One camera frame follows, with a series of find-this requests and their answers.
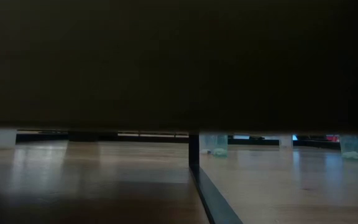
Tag wooden shelf board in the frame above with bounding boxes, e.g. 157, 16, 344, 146
0, 0, 358, 135

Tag black bar device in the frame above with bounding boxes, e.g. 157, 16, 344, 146
227, 135, 280, 146

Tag black aluminium table frame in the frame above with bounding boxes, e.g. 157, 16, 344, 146
0, 128, 358, 147

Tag teal bottle with white cap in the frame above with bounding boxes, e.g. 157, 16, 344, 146
212, 134, 229, 158
339, 134, 358, 160

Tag white translucent medicine bottle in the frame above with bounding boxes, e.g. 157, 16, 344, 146
0, 128, 17, 149

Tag clear bottle with mixed pills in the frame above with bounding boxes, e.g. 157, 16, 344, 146
199, 133, 218, 156

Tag small clear medicine bottle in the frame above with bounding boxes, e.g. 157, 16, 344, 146
278, 134, 294, 149

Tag black shelf divider frame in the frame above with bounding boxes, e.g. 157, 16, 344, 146
188, 133, 244, 224

